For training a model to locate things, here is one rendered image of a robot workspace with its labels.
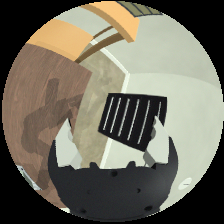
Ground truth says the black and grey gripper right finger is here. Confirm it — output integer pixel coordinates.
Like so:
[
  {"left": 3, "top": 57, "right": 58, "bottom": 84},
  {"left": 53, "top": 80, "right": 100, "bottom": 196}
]
[{"left": 143, "top": 116, "right": 178, "bottom": 195}]

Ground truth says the white flat base plate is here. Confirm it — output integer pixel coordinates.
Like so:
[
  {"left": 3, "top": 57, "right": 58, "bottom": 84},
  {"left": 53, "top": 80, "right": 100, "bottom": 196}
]
[{"left": 16, "top": 165, "right": 42, "bottom": 190}]

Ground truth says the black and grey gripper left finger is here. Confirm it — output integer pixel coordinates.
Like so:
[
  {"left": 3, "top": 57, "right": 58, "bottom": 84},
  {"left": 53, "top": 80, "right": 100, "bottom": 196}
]
[{"left": 48, "top": 118, "right": 82, "bottom": 198}]

